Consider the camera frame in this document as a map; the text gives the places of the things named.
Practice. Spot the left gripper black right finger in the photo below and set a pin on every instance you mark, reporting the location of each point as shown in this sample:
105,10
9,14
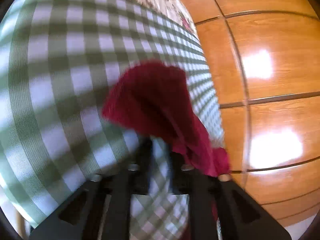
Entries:
218,207

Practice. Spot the green white checkered bedsheet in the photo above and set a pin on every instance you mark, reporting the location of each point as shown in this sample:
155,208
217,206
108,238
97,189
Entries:
59,59

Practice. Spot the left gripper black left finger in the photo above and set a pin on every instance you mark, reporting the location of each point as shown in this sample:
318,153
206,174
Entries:
100,208

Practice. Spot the red knitted garment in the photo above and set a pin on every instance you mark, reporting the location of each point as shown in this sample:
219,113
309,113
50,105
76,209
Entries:
152,99

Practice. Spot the glossy wooden wardrobe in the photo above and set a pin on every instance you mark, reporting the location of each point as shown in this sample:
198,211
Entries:
264,60

